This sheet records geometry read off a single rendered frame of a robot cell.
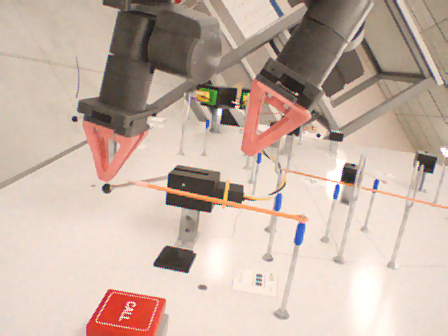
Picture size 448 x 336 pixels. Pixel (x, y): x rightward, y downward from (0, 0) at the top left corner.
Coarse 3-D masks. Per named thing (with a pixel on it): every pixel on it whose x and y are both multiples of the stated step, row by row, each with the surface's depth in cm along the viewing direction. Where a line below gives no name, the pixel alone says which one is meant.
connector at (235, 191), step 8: (216, 184) 47; (224, 184) 47; (232, 184) 48; (216, 192) 45; (224, 192) 45; (232, 192) 45; (240, 192) 45; (232, 200) 46; (240, 200) 46; (240, 208) 46
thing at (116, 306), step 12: (108, 300) 29; (120, 300) 30; (132, 300) 30; (144, 300) 30; (156, 300) 30; (96, 312) 28; (108, 312) 28; (120, 312) 28; (132, 312) 29; (144, 312) 29; (156, 312) 29; (96, 324) 27; (108, 324) 27; (120, 324) 27; (132, 324) 27; (144, 324) 27; (156, 324) 28
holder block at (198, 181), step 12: (180, 168) 47; (192, 168) 48; (168, 180) 45; (180, 180) 45; (192, 180) 45; (204, 180) 45; (216, 180) 46; (168, 192) 46; (192, 192) 45; (204, 192) 45; (168, 204) 46; (180, 204) 46; (192, 204) 46; (204, 204) 45
